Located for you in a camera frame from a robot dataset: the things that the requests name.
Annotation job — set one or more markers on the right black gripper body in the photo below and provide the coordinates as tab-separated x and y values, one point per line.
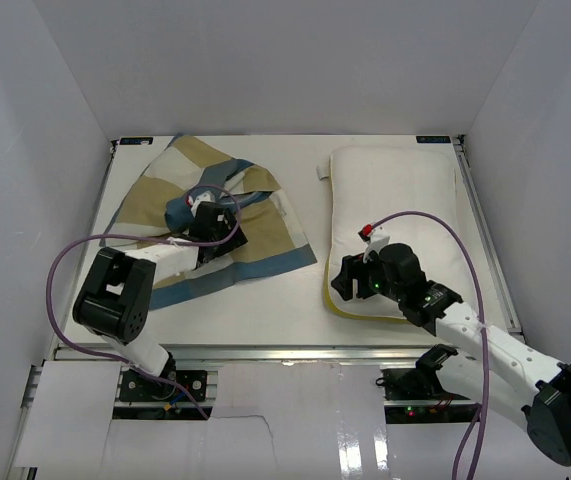
370	278

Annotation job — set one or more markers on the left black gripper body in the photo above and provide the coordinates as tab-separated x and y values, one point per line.
233	242

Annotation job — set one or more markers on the blue beige checkered pillowcase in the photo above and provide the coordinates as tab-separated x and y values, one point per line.
157	206

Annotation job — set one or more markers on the white pillow with yellow edge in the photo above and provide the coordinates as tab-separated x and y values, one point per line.
369	183

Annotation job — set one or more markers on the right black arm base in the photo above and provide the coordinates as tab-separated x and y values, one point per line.
415	395

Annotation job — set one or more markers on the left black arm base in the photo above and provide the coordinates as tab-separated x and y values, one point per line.
139	398

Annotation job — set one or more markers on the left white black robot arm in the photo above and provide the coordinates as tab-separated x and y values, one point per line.
115	298

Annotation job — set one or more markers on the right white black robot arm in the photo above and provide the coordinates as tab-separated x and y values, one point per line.
473	359

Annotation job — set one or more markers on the left blue corner label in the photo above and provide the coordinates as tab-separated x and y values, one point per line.
136	141

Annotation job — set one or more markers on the blue corner label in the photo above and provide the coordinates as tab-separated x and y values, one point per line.
433	139
136	141

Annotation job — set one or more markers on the right blue corner label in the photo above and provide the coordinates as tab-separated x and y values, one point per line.
433	139

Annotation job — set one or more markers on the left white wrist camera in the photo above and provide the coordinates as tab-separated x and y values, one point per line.
193	202

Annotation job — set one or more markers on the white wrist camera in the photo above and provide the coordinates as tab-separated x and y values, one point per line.
193	202
376	238

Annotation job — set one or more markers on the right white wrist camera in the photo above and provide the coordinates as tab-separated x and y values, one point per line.
376	238

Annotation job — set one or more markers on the aluminium frame rail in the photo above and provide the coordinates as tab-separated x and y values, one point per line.
223	354

